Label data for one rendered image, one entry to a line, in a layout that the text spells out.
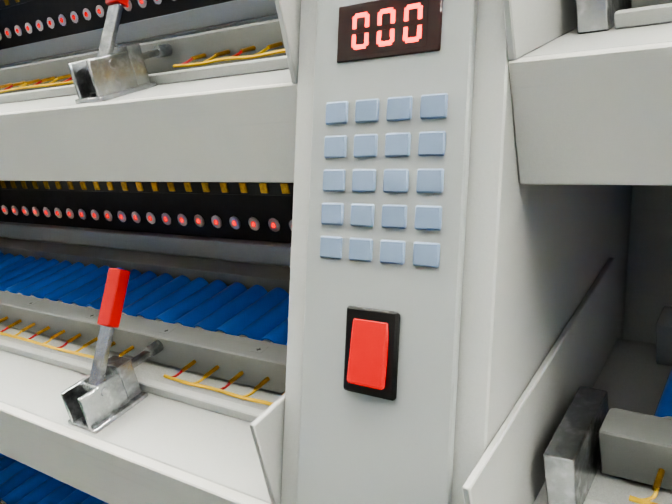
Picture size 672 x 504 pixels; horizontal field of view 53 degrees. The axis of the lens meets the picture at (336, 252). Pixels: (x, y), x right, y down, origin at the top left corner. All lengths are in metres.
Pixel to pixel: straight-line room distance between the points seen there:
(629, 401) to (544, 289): 0.09
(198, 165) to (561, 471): 0.22
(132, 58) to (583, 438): 0.32
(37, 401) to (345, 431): 0.26
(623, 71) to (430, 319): 0.11
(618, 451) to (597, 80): 0.15
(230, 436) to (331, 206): 0.16
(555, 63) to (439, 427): 0.13
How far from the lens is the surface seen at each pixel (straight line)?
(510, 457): 0.27
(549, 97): 0.25
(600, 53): 0.24
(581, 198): 0.34
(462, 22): 0.26
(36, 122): 0.46
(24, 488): 0.71
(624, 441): 0.30
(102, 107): 0.40
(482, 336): 0.25
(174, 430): 0.40
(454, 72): 0.25
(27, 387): 0.51
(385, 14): 0.27
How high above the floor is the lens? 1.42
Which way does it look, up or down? 3 degrees down
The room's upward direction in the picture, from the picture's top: 2 degrees clockwise
